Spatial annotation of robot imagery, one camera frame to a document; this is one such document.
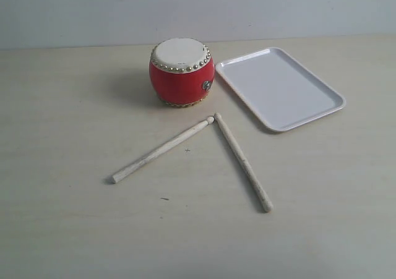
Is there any wooden drumstick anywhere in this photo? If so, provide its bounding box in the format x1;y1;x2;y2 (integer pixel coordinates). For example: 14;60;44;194
214;113;273;213
110;116;215;184

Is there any small red drum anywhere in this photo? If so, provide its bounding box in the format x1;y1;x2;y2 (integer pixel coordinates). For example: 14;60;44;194
149;38;215;107

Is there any white rectangular plastic tray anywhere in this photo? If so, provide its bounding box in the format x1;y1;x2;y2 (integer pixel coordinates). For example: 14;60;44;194
215;47;346;133

